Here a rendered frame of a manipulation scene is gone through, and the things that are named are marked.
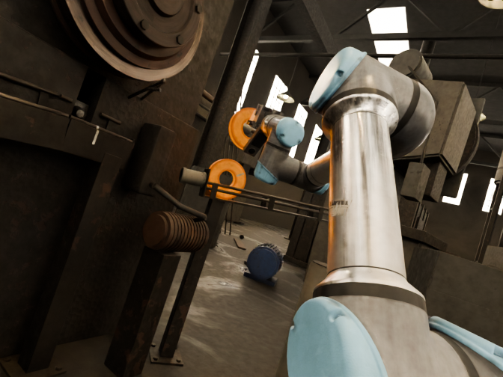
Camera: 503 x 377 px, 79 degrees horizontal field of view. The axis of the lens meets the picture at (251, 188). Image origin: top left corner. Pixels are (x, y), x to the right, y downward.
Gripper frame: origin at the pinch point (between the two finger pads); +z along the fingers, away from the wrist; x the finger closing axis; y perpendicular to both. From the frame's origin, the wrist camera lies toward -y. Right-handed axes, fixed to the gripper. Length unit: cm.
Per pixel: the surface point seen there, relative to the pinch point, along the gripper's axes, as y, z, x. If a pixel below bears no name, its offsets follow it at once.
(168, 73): 3.8, -1.2, 33.2
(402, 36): 374, 623, -493
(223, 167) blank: -18.9, 0.9, 3.1
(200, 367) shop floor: -90, -22, -13
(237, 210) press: -233, 688, -299
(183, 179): -27.6, -2.5, 16.0
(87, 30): 4, -17, 55
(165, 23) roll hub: 15.2, -11.8, 39.1
